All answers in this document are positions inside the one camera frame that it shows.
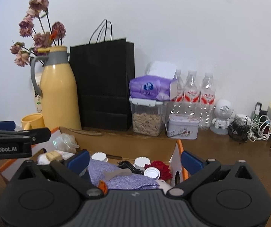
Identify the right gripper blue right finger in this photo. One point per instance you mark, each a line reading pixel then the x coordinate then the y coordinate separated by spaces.
pixel 191 163

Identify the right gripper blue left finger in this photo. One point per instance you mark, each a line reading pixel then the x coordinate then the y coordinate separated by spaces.
pixel 79 162

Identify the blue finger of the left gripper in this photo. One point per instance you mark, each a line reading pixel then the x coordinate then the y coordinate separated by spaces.
pixel 7 125
pixel 40 135

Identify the purple knitted cloth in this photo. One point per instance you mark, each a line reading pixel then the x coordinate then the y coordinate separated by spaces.
pixel 132 182

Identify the large white ribbed cap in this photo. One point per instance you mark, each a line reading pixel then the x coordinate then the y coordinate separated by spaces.
pixel 100 156

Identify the small yellow packet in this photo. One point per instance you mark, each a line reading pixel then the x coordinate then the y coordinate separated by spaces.
pixel 53 155

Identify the iridescent ball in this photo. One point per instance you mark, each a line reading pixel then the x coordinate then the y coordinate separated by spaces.
pixel 66 143

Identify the red artificial rose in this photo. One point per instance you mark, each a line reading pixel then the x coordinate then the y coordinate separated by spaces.
pixel 163 170

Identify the translucent silicone piece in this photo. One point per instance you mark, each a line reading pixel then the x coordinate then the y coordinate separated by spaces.
pixel 121 172

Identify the dried orange leaf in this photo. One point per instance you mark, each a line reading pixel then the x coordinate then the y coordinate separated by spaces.
pixel 103 187

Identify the white jar cap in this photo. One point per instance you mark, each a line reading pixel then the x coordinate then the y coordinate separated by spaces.
pixel 141 162

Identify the yellow plush toy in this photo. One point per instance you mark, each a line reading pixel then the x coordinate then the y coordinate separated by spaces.
pixel 164 186

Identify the yellow ceramic mug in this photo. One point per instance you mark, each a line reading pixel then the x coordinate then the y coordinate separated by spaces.
pixel 33 121

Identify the white tin box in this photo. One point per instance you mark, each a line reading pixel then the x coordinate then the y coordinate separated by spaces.
pixel 182 126

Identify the red cardboard pumpkin box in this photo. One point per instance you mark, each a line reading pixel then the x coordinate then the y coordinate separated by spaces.
pixel 126 146

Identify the yellow thermos jug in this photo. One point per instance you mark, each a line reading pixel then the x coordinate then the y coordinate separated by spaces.
pixel 57 88

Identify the water bottle left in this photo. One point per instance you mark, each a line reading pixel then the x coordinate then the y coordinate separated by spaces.
pixel 177 102

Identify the water bottle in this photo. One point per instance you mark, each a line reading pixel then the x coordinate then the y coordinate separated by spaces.
pixel 177 102
pixel 191 93
pixel 207 98

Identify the water bottle right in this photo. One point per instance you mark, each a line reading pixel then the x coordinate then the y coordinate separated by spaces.
pixel 207 98

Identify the white robot figurine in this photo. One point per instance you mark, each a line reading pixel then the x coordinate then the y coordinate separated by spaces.
pixel 223 111

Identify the clear seed container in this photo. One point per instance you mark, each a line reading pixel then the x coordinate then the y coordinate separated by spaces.
pixel 148 116

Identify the white milk carton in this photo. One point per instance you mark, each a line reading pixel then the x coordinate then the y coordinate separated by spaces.
pixel 37 98

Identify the water bottle middle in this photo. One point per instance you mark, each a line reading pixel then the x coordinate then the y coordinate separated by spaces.
pixel 191 93

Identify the purple tissue pack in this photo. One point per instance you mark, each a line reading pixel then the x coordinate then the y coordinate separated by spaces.
pixel 150 87

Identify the black paper bag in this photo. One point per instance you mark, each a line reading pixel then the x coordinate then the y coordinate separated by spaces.
pixel 102 71

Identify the dried pink rose bouquet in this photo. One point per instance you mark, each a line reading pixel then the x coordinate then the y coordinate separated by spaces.
pixel 37 26

